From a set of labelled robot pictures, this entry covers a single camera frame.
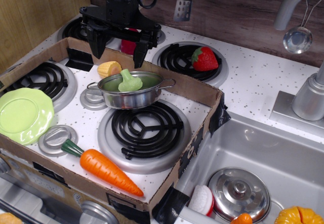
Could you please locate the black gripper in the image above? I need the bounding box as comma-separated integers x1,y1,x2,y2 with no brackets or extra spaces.
79,0,161,69

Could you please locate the green toy broccoli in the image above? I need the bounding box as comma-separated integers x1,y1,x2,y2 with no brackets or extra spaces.
118,69,143,92

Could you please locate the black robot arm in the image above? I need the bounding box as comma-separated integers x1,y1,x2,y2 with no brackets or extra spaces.
79,0,161,68

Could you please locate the small steel pot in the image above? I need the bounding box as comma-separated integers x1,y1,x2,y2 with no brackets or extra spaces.
98,71,176,110

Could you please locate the steel pot lid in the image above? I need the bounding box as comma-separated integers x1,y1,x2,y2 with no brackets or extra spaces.
208,167,271,223

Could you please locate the dark red toy vegetable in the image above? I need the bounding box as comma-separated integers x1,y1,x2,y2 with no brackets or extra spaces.
120,39,136,56

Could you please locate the yellow toy corn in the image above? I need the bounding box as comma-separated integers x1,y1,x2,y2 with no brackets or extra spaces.
97,61,122,78

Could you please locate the grey back stove knob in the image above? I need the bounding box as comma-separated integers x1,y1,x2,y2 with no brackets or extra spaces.
157,30,166,44

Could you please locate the grey stove knob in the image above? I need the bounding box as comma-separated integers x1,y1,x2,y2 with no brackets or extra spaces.
79,82,107,111
38,125,78,157
157,30,166,44

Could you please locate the back right stove burner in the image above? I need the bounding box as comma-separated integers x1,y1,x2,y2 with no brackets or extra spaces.
151,42,229,87

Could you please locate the grey middle stove knob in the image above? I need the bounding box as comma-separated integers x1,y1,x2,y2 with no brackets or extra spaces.
79,82,107,111

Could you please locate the hanging steel slotted spatula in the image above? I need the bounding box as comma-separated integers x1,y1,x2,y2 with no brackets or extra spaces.
173,0,192,22

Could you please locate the red toy strawberry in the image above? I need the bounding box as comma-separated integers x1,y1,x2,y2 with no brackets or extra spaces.
191,47,219,72

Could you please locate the front right stove burner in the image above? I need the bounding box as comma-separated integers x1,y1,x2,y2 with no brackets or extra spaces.
97,100,191,174

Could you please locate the light green plate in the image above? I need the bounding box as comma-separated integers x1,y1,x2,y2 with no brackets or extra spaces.
1,88,54,146

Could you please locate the grey front stove knob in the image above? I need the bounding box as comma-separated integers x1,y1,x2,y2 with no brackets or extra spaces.
38,125,78,157

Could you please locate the orange toy carrot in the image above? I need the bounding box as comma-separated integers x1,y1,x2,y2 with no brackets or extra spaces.
61,139,144,197

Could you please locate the brown cardboard fence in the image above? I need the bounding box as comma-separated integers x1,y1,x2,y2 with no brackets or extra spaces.
1,38,222,223

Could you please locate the grey oven front knob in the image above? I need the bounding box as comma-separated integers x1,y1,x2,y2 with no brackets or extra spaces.
79,201,119,224

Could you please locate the white and red toy food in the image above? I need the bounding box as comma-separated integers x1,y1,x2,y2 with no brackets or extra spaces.
188,185,214,216

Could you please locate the hanging steel ladle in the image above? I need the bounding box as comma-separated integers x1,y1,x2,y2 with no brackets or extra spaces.
283,0,322,54

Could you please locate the grey sink faucet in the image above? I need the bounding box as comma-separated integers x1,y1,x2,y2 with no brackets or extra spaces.
270,0,323,135

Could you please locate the orange toy at bottom left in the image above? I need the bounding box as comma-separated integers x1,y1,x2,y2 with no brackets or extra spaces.
0,212,22,224

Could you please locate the grey sink basin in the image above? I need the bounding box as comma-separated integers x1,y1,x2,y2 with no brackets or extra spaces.
176,114,323,223

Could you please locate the small orange toy fruit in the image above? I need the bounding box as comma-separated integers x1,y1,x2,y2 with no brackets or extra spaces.
230,213,253,224

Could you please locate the orange toy pumpkin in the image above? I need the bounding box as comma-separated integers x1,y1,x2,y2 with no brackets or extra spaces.
274,206,323,224

